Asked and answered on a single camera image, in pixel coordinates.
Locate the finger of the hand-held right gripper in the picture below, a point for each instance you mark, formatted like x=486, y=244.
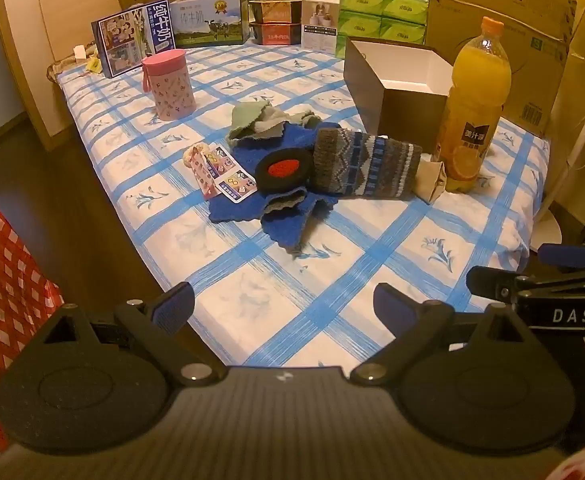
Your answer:
x=492, y=282
x=567, y=255

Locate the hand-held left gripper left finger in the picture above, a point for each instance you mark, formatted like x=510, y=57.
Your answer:
x=175, y=306

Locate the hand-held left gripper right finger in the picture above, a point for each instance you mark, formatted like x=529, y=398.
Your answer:
x=391, y=306

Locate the beige cloth pouch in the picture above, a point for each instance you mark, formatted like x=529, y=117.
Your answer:
x=430, y=180

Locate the pink patterned packet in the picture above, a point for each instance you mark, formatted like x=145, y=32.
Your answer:
x=205, y=172

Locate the grey blue knit sock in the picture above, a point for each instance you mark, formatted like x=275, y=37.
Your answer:
x=367, y=165

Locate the black round pad red centre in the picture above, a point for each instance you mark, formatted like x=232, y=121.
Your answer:
x=285, y=166

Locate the blue felt cloth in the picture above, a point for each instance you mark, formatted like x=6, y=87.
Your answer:
x=297, y=141

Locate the green felt cloth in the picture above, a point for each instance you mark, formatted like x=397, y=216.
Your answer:
x=247, y=117

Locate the blue checked bed sheet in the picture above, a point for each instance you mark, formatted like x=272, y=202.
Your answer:
x=322, y=270

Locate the orange juice bottle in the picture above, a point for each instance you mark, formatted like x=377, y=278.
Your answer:
x=472, y=125

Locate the red checked cloth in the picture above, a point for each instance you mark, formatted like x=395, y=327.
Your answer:
x=2, y=285

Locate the pink lidded cup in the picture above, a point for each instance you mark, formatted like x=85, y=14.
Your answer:
x=170, y=90

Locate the large flattened cardboard box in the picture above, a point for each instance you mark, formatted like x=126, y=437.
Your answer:
x=537, y=40

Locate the small yellow item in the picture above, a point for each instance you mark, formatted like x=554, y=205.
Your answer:
x=92, y=64

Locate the wicker basket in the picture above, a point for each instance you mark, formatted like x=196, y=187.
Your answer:
x=55, y=67

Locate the blue printed carton box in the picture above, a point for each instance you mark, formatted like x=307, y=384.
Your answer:
x=122, y=40

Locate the small white item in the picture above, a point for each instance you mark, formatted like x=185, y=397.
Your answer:
x=79, y=51

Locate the green cow print carton box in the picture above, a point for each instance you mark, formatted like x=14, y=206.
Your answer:
x=202, y=22

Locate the red hexagonal gift box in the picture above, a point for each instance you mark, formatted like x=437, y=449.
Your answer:
x=277, y=35

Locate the white product box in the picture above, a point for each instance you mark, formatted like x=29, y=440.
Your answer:
x=320, y=25

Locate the stack of green tissue packs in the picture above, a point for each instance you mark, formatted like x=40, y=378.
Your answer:
x=367, y=15

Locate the wooden door frame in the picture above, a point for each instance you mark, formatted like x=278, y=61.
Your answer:
x=17, y=60

